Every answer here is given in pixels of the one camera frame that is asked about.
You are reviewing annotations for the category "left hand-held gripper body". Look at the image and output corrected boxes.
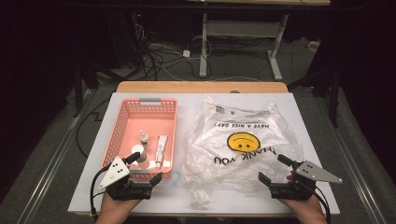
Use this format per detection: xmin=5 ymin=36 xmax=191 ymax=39
xmin=98 ymin=156 xmax=154 ymax=201

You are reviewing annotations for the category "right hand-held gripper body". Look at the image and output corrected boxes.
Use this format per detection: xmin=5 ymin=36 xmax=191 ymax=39
xmin=270 ymin=161 xmax=344 ymax=201

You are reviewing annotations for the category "white-capped small jar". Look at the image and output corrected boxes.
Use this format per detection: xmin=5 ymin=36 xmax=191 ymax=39
xmin=131 ymin=144 xmax=148 ymax=164

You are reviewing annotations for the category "clear plastic bag smiley print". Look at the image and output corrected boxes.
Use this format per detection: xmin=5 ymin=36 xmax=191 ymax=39
xmin=181 ymin=95 xmax=304 ymax=210

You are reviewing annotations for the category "white ointment tube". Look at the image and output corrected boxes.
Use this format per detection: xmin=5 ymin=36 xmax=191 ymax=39
xmin=154 ymin=134 xmax=169 ymax=169

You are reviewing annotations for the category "pink plastic basket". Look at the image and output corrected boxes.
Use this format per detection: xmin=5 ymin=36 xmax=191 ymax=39
xmin=98 ymin=97 xmax=179 ymax=180

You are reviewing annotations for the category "person's left hand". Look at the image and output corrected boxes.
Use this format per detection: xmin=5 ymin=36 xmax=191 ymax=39
xmin=99 ymin=194 xmax=143 ymax=216

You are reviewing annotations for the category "person's right hand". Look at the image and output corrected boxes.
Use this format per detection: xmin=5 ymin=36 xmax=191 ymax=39
xmin=278 ymin=192 xmax=326 ymax=216

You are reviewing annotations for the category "black stand leg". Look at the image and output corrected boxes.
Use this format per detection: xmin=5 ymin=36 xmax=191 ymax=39
xmin=73 ymin=59 xmax=104 ymax=118
xmin=288 ymin=62 xmax=340 ymax=129

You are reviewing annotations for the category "white board sheet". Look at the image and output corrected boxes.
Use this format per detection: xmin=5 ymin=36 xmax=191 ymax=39
xmin=67 ymin=91 xmax=341 ymax=216

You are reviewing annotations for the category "small white box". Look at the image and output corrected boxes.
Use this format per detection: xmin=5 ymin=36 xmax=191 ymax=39
xmin=307 ymin=40 xmax=321 ymax=53

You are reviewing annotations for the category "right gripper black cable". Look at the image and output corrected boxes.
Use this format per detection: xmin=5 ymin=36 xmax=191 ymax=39
xmin=311 ymin=183 xmax=332 ymax=224

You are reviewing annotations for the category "black floor cable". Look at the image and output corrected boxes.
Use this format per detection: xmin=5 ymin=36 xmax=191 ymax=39
xmin=76 ymin=99 xmax=110 ymax=160

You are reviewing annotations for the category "metal floor rail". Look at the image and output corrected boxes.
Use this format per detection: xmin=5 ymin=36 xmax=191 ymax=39
xmin=15 ymin=90 xmax=94 ymax=224
xmin=311 ymin=96 xmax=387 ymax=224

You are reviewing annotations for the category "tangle of floor cables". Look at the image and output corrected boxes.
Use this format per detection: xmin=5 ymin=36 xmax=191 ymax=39
xmin=134 ymin=21 xmax=213 ymax=82

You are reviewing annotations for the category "white metal desk frame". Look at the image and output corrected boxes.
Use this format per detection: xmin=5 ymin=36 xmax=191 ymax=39
xmin=199 ymin=12 xmax=289 ymax=82

